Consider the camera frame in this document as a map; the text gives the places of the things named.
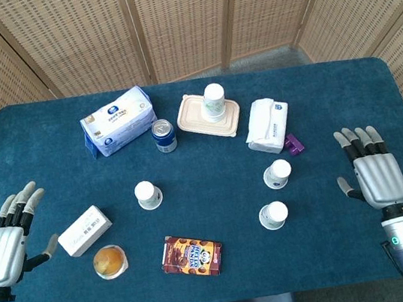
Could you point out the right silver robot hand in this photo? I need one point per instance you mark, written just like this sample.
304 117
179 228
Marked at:
380 181

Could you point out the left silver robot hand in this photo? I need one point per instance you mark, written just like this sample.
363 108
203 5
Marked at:
0 253

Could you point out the orange pudding cup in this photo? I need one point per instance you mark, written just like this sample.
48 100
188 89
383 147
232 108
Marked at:
108 261

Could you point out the blue tablecloth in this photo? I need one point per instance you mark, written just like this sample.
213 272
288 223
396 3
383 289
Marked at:
224 151

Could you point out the white paper cup green print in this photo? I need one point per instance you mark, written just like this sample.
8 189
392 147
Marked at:
213 100

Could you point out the white cardboard box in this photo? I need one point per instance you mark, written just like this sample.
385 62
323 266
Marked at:
84 231

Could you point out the purple plastic block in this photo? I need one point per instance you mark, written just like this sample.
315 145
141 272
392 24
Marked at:
295 146

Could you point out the white soft tissue pack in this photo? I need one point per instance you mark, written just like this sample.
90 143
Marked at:
266 126

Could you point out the blue white tissue pack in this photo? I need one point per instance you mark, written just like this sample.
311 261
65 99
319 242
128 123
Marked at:
121 121

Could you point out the brown Hello Panda box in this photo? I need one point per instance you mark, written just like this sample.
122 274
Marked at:
192 256

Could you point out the beige lidded food container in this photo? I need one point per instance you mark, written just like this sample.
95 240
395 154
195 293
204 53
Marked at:
190 116

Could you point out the blue drink can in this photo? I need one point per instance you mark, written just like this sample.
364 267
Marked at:
164 137

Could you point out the woven wooden folding screen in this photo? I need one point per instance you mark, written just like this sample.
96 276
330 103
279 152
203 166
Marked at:
181 17

